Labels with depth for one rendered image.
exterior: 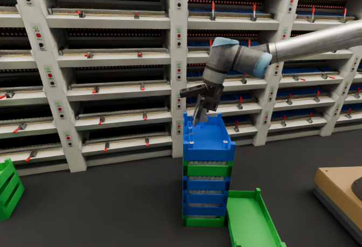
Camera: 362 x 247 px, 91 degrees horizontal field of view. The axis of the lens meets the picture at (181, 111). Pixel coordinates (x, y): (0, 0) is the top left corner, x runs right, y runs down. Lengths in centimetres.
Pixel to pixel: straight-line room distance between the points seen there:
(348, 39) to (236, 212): 89
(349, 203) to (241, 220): 52
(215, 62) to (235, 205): 78
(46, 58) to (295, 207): 153
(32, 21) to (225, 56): 92
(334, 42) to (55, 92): 129
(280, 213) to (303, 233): 11
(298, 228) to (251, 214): 21
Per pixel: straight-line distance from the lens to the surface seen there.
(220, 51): 70
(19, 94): 132
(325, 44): 85
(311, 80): 170
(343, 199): 126
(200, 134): 90
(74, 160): 140
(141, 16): 112
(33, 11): 117
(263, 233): 109
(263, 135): 163
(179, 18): 111
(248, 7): 146
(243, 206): 115
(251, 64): 69
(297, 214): 123
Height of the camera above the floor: 87
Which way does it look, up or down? 24 degrees down
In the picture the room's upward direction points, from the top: straight up
